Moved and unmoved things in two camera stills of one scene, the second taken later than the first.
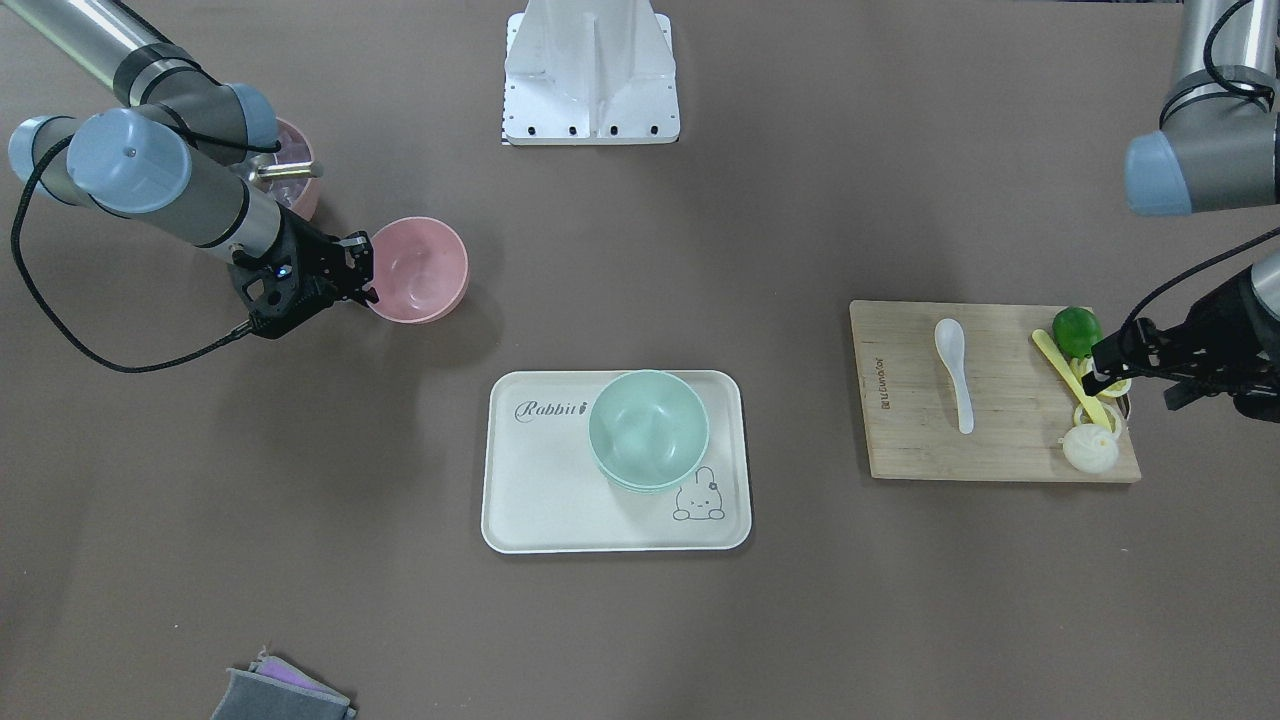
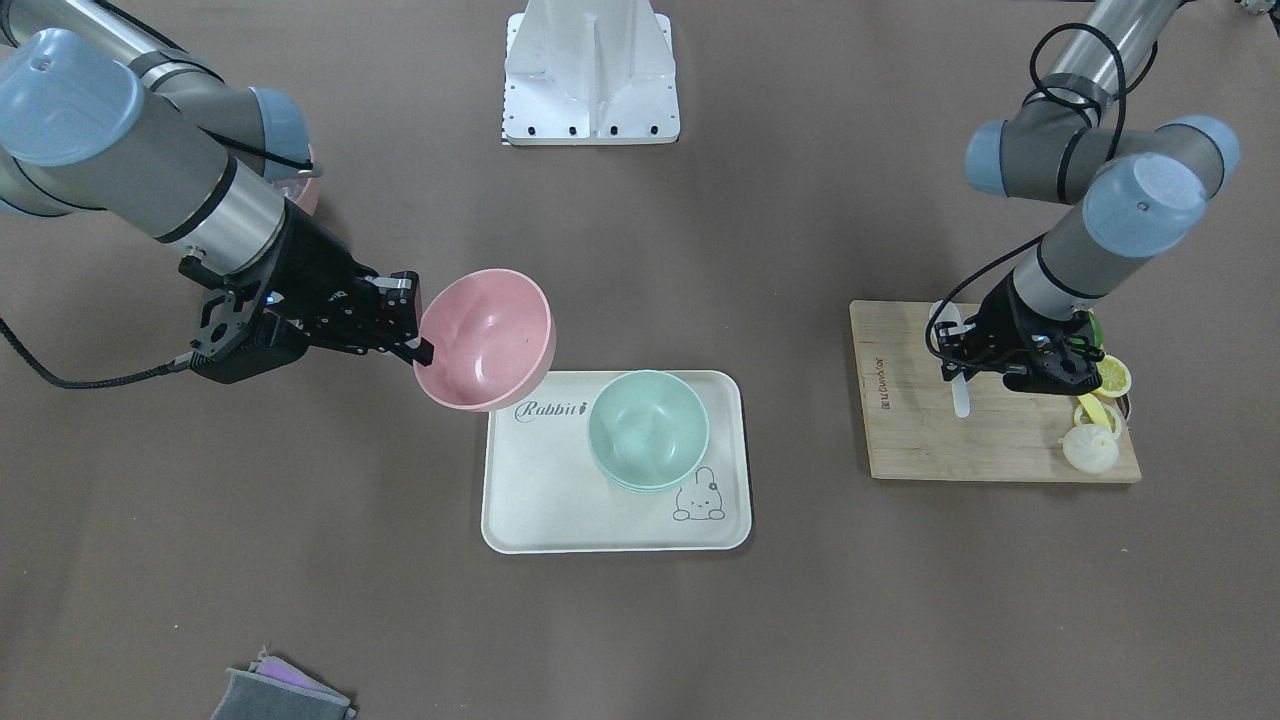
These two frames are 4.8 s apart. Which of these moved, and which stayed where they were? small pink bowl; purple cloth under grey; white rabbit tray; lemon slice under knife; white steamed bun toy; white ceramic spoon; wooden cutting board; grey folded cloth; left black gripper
Moved: left black gripper; small pink bowl; white ceramic spoon
Stayed: white steamed bun toy; wooden cutting board; purple cloth under grey; grey folded cloth; lemon slice under knife; white rabbit tray
